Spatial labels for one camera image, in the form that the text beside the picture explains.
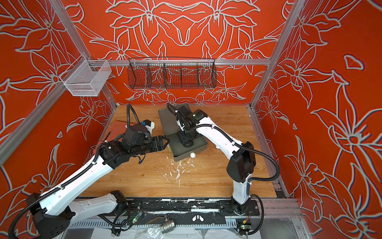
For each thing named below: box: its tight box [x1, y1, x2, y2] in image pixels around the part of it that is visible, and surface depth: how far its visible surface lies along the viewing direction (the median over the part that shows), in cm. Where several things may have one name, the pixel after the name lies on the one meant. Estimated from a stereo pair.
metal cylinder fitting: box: [161, 219, 176, 235], surface depth 67 cm
